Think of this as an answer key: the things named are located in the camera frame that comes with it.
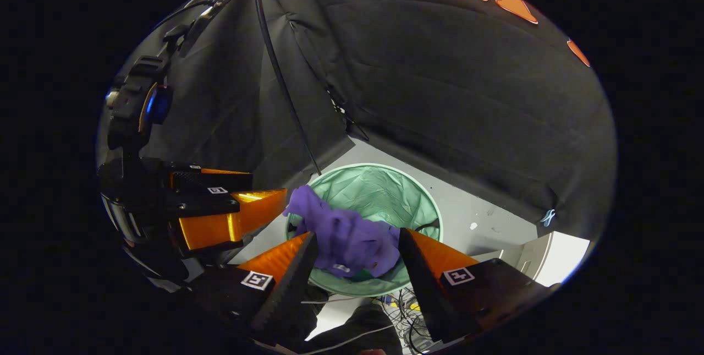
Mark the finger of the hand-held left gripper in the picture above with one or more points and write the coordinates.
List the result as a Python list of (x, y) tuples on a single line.
[(220, 179), (220, 223)]

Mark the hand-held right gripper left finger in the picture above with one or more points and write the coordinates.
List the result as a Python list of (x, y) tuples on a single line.
[(291, 283)]

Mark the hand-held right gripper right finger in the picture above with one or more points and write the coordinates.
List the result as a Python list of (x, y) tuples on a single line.
[(421, 289)]

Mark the purple ribbed jacket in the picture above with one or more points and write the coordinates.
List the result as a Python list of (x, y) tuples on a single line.
[(346, 239)]

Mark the green laundry hamper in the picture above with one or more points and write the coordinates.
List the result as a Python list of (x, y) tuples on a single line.
[(379, 192)]

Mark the person's dark trouser leg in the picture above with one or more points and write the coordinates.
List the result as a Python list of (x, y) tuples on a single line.
[(357, 327)]

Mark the white box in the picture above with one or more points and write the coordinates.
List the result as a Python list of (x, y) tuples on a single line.
[(550, 256)]

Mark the black backdrop cloth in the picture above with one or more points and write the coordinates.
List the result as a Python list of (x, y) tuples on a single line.
[(440, 96)]

